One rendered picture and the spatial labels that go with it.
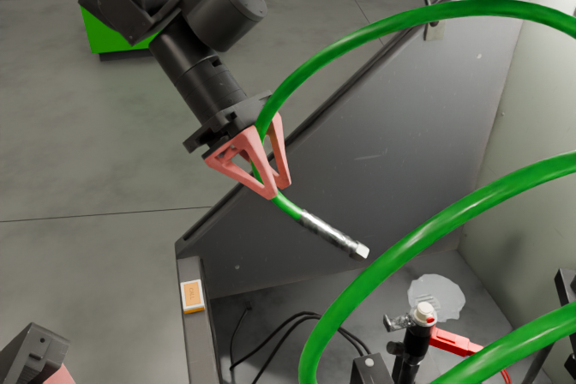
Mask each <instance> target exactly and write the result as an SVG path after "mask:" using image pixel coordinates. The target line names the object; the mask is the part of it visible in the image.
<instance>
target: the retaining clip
mask: <svg viewBox="0 0 576 384"><path fill-rule="evenodd" d="M408 318H411V316H410V313H407V312H406V313H405V315H402V316H399V317H395V318H392V319H388V320H389V322H390V324H391V328H390V332H393V331H397V330H400V329H404V328H408V327H413V326H416V324H415V323H414V322H411V323H409V322H408V320H407V319H408Z"/></svg>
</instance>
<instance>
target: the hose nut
mask: <svg viewBox="0 0 576 384"><path fill-rule="evenodd" d="M356 242H357V249H356V251H355V252H354V253H353V254H351V255H349V256H350V257H351V258H352V259H354V260H356V261H358V262H362V261H363V260H364V259H366V257H367V255H368V252H369V249H368V248H367V247H366V246H365V245H363V244H361V243H360V242H358V241H356Z"/></svg>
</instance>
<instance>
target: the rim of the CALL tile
mask: <svg viewBox="0 0 576 384"><path fill-rule="evenodd" d="M194 282H198V285H199V291H200V296H201V303H200V304H196V305H191V306H187V307H186V303H185V296H184V288H183V285H185V284H189V283H194ZM181 290H182V298H183V310H184V311H186V310H190V309H198V308H202V307H204V301H203V296H202V289H201V280H200V279H198V280H193V281H189V282H184V283H181Z"/></svg>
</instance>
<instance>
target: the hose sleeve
mask: <svg viewBox="0 0 576 384"><path fill-rule="evenodd" d="M302 210H303V212H302V215H301V216H300V218H299V219H298V220H296V223H298V224H300V225H301V226H302V227H303V228H306V229H308V231H311V232H313V233H314V234H316V235H317V236H319V237H321V238H323V239H324V240H326V241H327V242H329V243H330V244H332V245H333V246H334V247H336V248H338V249H340V250H342V251H344V252H346V254H348V255H351V254H353V253H354V252H355V251H356V249H357V242H356V241H355V240H353V239H352V238H350V237H349V236H346V234H344V233H343V232H341V231H339V230H337V229H335V228H334V227H332V226H331V225H329V224H328V223H326V222H325V221H323V220H321V219H319V218H318V217H317V216H314V214H312V213H310V212H308V211H307V210H305V209H302Z"/></svg>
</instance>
